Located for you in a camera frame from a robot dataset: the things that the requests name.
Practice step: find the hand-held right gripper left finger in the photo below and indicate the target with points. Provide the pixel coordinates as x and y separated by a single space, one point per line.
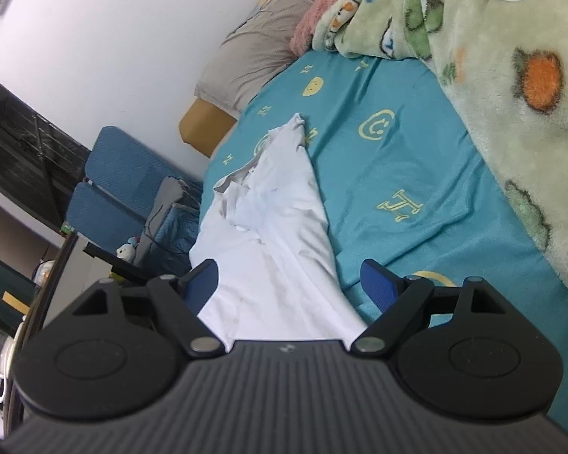
203 283

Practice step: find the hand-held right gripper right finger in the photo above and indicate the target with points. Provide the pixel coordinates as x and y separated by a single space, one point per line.
377 288

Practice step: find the white shirt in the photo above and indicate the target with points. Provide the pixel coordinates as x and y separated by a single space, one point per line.
274 246

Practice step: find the grey cloth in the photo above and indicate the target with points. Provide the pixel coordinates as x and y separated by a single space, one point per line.
158 217

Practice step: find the small plush toy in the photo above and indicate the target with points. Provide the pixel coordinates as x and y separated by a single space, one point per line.
125 250

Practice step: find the blue folding chair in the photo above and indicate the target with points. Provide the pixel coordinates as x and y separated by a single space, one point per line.
118 184

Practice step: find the teal printed bed sheet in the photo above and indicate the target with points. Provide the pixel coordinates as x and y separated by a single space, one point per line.
407 161

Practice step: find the grey pillow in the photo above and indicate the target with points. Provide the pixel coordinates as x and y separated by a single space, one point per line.
260 52

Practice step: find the green printed fleece blanket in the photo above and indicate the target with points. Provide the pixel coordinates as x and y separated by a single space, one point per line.
501 71

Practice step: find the pink fluffy blanket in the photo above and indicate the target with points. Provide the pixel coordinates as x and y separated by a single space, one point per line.
322 4

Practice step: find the wooden bed frame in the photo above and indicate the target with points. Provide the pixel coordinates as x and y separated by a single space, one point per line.
203 125

